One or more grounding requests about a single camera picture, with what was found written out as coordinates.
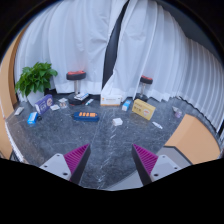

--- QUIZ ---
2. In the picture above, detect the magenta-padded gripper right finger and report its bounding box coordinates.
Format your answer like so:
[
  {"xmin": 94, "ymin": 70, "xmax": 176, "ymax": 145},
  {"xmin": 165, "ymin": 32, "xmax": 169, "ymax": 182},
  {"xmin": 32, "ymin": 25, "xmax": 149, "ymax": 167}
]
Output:
[{"xmin": 131, "ymin": 144, "xmax": 183, "ymax": 186}]

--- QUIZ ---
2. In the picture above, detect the small pale bottle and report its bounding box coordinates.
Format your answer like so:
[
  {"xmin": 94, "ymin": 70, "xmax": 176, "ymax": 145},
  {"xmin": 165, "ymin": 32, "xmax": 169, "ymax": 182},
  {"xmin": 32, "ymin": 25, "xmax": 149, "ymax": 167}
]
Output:
[{"xmin": 172, "ymin": 105, "xmax": 184, "ymax": 119}]

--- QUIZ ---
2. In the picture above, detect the white tissue box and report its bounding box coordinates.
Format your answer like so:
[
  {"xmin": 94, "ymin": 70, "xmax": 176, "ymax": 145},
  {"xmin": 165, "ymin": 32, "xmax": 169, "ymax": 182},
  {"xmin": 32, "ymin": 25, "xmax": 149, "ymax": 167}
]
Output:
[{"xmin": 100, "ymin": 93, "xmax": 124, "ymax": 107}]

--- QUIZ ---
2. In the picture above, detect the green potted plant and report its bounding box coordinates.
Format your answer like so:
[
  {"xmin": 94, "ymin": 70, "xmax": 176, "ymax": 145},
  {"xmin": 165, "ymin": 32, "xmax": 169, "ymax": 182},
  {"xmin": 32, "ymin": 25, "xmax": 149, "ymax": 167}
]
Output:
[{"xmin": 14, "ymin": 61, "xmax": 59, "ymax": 106}]

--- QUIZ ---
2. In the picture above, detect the flat white box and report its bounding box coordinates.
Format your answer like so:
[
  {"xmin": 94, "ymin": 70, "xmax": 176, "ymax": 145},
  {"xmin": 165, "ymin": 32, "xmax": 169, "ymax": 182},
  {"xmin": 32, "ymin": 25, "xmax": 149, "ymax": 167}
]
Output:
[{"xmin": 73, "ymin": 92, "xmax": 90, "ymax": 102}]

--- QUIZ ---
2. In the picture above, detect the small white tube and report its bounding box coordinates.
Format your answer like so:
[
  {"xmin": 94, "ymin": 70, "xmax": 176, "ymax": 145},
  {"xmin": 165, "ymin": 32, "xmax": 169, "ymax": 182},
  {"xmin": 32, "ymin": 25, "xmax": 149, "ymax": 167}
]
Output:
[{"xmin": 151, "ymin": 121, "xmax": 164, "ymax": 130}]

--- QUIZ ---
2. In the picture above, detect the white flat pack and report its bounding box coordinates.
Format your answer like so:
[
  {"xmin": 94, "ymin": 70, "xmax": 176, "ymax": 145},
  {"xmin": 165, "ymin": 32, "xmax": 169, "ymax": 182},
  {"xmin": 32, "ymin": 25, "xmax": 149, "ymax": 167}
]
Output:
[{"xmin": 13, "ymin": 106, "xmax": 25, "ymax": 116}]

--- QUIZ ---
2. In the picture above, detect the white charger block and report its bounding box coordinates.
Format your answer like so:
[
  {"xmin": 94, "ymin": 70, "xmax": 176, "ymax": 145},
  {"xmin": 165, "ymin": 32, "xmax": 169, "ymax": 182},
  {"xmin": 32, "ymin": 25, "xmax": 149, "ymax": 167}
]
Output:
[{"xmin": 112, "ymin": 117, "xmax": 124, "ymax": 127}]

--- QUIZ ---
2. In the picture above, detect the small blue white carton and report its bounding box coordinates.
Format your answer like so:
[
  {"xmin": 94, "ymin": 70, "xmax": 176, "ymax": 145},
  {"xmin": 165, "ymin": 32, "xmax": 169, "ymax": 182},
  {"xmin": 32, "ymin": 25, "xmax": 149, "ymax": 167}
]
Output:
[{"xmin": 121, "ymin": 99, "xmax": 133, "ymax": 112}]

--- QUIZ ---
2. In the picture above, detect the white curtain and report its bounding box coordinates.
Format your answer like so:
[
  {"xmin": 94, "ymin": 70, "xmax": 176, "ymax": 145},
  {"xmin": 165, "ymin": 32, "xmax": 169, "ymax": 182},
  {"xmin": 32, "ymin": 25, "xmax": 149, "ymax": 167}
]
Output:
[
  {"xmin": 101, "ymin": 0, "xmax": 224, "ymax": 131},
  {"xmin": 13, "ymin": 0, "xmax": 129, "ymax": 96}
]

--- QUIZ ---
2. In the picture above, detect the purple printed box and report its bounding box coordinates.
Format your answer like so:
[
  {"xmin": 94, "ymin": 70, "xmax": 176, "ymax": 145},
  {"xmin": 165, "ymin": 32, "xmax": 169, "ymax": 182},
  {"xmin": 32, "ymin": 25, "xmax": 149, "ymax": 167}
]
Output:
[{"xmin": 34, "ymin": 93, "xmax": 54, "ymax": 116}]

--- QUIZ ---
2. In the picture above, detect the black stool with red rim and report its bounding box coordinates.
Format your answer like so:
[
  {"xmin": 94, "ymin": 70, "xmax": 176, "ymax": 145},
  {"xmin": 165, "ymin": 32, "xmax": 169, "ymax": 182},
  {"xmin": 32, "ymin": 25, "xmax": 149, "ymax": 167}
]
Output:
[
  {"xmin": 135, "ymin": 75, "xmax": 154, "ymax": 102},
  {"xmin": 65, "ymin": 70, "xmax": 87, "ymax": 105}
]

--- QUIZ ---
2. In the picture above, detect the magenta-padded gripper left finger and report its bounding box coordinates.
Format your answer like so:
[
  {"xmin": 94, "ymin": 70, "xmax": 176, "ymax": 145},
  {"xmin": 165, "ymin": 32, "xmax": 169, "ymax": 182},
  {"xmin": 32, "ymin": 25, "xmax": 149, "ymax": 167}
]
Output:
[{"xmin": 39, "ymin": 143, "xmax": 92, "ymax": 185}]

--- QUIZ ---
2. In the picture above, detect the yellow cardboard box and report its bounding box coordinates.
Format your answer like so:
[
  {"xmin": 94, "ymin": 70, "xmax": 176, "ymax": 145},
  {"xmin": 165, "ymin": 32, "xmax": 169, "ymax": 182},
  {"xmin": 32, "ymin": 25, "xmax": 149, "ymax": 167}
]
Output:
[{"xmin": 131, "ymin": 98, "xmax": 157, "ymax": 121}]

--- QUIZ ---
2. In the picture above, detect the small blue box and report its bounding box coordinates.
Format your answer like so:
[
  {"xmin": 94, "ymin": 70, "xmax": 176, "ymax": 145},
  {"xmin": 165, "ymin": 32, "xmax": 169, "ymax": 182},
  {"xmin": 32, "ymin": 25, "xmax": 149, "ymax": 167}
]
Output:
[{"xmin": 26, "ymin": 111, "xmax": 39, "ymax": 126}]

